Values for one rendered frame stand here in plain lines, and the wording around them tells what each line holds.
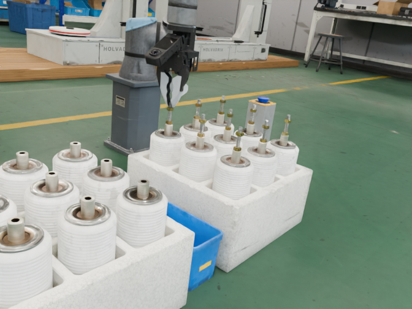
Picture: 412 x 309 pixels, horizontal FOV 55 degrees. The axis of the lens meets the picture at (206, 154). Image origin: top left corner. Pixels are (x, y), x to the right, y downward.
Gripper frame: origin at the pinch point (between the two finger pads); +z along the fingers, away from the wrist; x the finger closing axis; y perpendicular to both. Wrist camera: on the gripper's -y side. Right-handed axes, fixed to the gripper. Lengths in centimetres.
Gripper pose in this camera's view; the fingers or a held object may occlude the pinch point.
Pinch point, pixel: (169, 102)
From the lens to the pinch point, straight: 108.6
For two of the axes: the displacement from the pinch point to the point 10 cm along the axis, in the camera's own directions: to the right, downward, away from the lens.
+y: 4.7, -2.6, 8.4
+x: -8.7, -2.7, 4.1
